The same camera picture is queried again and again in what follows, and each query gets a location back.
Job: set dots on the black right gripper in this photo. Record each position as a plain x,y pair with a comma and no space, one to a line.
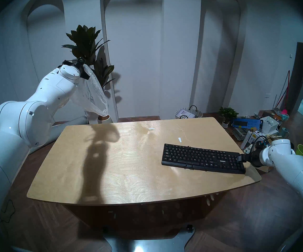
256,158

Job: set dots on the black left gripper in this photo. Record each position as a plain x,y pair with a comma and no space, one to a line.
82,67

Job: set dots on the clear plastic bag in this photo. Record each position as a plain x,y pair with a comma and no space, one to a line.
93,96

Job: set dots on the black computer keyboard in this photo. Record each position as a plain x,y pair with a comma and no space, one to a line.
201,158

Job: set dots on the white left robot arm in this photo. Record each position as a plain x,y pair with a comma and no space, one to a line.
36,115

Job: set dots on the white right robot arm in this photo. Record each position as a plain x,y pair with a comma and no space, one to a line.
293,162

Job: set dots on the blue keyboard box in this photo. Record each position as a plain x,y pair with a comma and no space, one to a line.
245,122

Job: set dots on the brown cardboard box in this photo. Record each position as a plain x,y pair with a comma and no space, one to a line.
265,169

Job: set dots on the white paper roll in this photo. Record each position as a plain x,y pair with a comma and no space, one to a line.
246,139

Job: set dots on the white printed carton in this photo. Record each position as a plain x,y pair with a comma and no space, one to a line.
256,134

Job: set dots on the tall potted plant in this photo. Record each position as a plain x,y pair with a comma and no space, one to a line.
84,41

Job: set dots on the white plastic container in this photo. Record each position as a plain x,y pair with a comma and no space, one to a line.
269,125

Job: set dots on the teal mug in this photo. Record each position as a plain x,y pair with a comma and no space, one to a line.
284,132

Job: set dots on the small potted plant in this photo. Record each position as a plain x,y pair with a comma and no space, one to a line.
228,113

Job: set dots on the dark brown door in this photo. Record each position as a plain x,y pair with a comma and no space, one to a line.
299,78

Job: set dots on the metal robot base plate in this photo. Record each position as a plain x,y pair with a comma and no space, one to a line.
146,245

